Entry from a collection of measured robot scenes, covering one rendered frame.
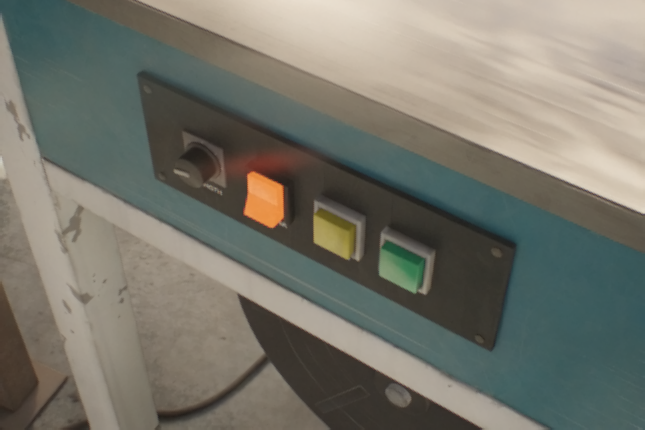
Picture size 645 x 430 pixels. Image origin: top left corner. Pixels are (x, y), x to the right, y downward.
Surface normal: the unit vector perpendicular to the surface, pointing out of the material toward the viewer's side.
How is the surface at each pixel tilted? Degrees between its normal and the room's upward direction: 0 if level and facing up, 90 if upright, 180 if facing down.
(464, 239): 90
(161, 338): 0
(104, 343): 90
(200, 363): 0
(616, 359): 90
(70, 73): 90
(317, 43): 0
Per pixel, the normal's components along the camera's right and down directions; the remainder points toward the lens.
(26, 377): 0.89, 0.32
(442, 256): -0.56, 0.59
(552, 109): 0.00, -0.71
